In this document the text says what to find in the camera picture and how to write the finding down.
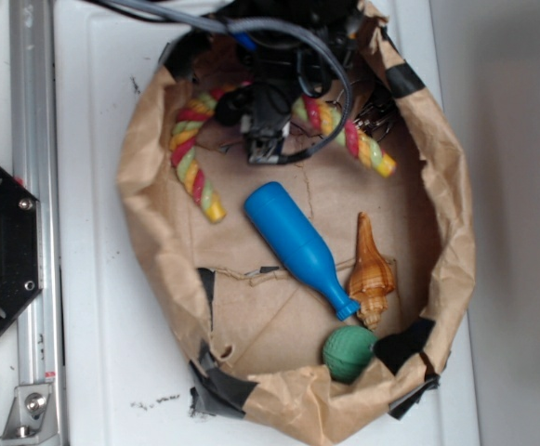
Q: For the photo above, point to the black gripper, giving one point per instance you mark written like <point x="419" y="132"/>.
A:
<point x="263" y="108"/>

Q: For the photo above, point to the aluminium extrusion rail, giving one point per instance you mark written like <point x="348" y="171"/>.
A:
<point x="33" y="106"/>

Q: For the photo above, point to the white plastic tray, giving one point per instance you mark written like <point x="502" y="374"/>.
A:
<point x="127" y="381"/>

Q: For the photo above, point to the green foam ball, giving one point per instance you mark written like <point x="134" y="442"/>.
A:
<point x="348" y="351"/>

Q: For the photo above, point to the metal corner bracket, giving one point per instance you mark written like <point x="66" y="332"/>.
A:
<point x="32" y="419"/>

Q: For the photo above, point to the orange spiral seashell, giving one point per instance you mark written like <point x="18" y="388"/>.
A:
<point x="372" y="279"/>

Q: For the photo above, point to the blue plastic bottle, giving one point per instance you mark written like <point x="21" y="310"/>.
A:
<point x="297" y="244"/>

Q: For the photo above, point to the brown paper bag bin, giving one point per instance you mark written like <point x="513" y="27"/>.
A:
<point x="251" y="333"/>

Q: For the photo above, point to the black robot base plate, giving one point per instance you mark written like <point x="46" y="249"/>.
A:
<point x="0" y="251"/>

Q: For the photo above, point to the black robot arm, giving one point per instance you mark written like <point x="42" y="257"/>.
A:
<point x="326" y="28"/>

